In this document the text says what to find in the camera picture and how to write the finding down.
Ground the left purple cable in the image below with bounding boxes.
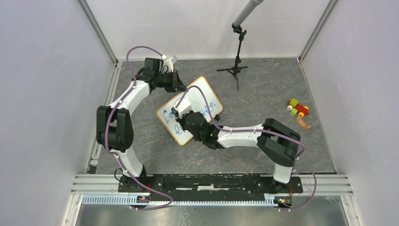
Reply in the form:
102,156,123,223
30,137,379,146
104,46,174,211

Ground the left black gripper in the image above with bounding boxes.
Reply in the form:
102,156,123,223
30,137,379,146
155,70,188,93

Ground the black tripod camera stand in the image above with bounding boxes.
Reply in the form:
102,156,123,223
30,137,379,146
217,0,264,91

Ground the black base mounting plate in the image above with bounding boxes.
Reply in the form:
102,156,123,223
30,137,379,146
118,173,303,202

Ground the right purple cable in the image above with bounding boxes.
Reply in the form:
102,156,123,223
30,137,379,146
177,85,318,213

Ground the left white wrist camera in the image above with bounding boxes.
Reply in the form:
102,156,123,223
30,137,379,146
161,55,178,73

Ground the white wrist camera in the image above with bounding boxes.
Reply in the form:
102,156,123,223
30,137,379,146
174,98,192,118
161,55,178,73

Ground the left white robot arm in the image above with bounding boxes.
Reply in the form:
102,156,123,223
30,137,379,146
96,68,186,192

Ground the blue black whiteboard eraser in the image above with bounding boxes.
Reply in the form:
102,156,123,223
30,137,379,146
171,107,178,117

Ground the grey slotted cable duct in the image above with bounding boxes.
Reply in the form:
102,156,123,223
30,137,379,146
82,194,292,208

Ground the yellow framed whiteboard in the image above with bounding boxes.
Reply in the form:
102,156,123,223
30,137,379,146
156,76,223,146

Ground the colourful toy brick car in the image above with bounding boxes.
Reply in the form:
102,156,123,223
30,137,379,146
287,98,309,117

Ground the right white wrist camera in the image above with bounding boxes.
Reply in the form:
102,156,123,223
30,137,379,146
174,98,192,118

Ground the purple cable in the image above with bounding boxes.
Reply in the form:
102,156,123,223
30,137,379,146
104,46,174,211
177,85,318,213

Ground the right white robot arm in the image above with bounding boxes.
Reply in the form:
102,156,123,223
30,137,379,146
173,110,303,192

